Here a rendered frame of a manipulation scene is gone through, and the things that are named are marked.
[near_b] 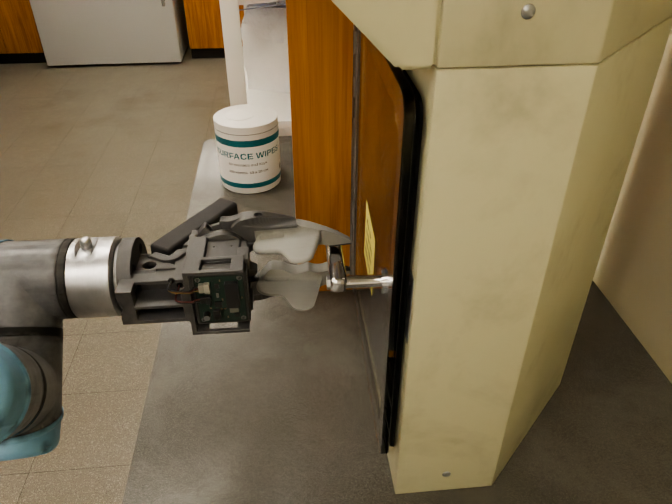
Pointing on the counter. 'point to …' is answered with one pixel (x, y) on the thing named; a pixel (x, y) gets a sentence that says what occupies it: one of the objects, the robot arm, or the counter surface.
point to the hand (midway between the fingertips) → (336, 252)
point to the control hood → (398, 28)
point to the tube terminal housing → (512, 217)
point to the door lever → (338, 281)
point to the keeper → (409, 306)
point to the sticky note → (369, 243)
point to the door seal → (407, 251)
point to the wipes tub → (248, 148)
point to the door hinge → (352, 151)
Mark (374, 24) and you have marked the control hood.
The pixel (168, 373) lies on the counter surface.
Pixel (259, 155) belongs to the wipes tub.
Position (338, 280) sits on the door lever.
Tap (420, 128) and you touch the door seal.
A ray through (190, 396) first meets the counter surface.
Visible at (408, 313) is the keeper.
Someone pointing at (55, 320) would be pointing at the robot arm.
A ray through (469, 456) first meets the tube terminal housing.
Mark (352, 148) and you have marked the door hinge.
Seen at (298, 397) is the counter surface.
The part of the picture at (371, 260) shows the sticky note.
